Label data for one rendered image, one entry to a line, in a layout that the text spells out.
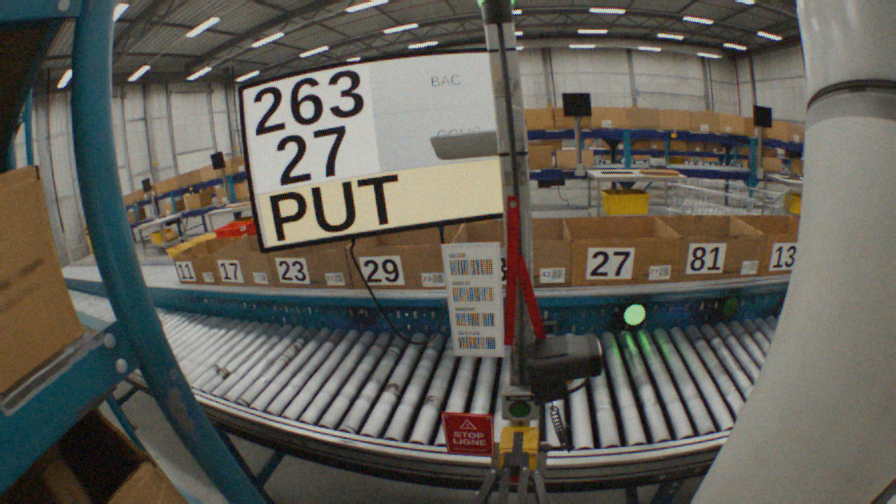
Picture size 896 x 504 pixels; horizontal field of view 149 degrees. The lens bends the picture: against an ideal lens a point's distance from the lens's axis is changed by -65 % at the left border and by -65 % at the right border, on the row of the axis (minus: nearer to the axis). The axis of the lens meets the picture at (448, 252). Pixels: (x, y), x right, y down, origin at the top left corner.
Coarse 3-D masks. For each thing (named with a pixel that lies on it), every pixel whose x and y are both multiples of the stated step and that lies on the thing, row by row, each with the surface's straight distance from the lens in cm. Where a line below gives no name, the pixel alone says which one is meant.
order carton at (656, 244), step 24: (624, 216) 147; (648, 216) 150; (576, 240) 115; (600, 240) 116; (624, 240) 118; (648, 240) 121; (672, 240) 124; (576, 264) 118; (648, 264) 124; (672, 264) 127
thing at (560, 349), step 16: (560, 336) 57; (576, 336) 57; (592, 336) 57; (528, 352) 55; (544, 352) 54; (560, 352) 53; (576, 352) 54; (592, 352) 54; (528, 368) 54; (544, 368) 53; (560, 368) 54; (576, 368) 54; (592, 368) 55; (544, 384) 57; (560, 384) 58; (544, 400) 59
